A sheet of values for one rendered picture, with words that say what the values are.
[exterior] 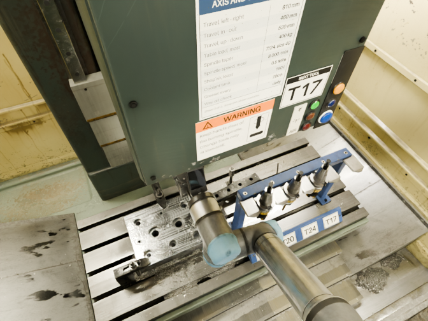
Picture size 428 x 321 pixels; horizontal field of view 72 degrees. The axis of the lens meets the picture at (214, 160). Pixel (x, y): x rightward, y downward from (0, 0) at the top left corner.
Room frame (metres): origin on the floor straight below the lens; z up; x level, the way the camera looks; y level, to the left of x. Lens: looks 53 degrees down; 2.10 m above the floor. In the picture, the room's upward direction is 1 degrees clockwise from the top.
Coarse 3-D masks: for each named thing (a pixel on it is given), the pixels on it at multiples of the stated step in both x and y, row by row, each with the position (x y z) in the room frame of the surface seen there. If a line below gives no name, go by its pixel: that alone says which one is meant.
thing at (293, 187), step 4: (292, 180) 0.53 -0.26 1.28; (296, 180) 0.53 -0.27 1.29; (300, 180) 0.53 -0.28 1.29; (288, 184) 0.55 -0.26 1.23; (292, 184) 0.53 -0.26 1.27; (296, 184) 0.52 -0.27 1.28; (300, 184) 0.52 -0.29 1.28; (288, 188) 0.53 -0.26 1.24; (292, 188) 0.52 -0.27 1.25; (296, 188) 0.52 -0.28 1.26; (292, 192) 0.51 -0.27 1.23; (296, 192) 0.51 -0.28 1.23
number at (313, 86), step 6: (318, 78) 0.45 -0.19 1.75; (324, 78) 0.45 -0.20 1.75; (306, 84) 0.44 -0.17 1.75; (312, 84) 0.44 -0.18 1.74; (318, 84) 0.45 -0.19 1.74; (300, 90) 0.43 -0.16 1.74; (306, 90) 0.44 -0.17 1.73; (312, 90) 0.45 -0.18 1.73; (318, 90) 0.45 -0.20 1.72; (300, 96) 0.43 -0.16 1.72; (306, 96) 0.44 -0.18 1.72
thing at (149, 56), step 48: (96, 0) 0.30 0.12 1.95; (144, 0) 0.32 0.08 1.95; (192, 0) 0.35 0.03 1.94; (336, 0) 0.44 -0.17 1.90; (384, 0) 0.49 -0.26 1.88; (96, 48) 0.32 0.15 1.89; (144, 48) 0.32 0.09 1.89; (192, 48) 0.34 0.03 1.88; (336, 48) 0.46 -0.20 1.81; (144, 96) 0.31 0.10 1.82; (192, 96) 0.34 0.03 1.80; (144, 144) 0.30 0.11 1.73; (192, 144) 0.34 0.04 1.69
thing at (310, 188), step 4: (304, 176) 0.59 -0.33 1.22; (304, 180) 0.58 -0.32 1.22; (308, 180) 0.58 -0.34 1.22; (304, 184) 0.56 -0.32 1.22; (308, 184) 0.56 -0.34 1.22; (312, 184) 0.56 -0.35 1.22; (304, 188) 0.54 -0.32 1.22; (308, 188) 0.54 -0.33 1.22; (312, 188) 0.55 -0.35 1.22; (304, 192) 0.53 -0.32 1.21; (308, 192) 0.53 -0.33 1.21; (312, 192) 0.53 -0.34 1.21
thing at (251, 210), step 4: (244, 200) 0.49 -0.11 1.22; (248, 200) 0.49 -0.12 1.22; (252, 200) 0.49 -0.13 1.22; (240, 204) 0.47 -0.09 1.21; (244, 204) 0.47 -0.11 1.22; (248, 204) 0.47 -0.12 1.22; (252, 204) 0.47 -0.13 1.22; (256, 204) 0.47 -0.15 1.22; (244, 208) 0.46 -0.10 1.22; (248, 208) 0.46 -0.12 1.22; (252, 208) 0.46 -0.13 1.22; (256, 208) 0.46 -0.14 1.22; (248, 212) 0.45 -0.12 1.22; (252, 212) 0.45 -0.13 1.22; (256, 212) 0.45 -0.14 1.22; (248, 216) 0.43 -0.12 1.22; (252, 216) 0.43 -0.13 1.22; (256, 216) 0.43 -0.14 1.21
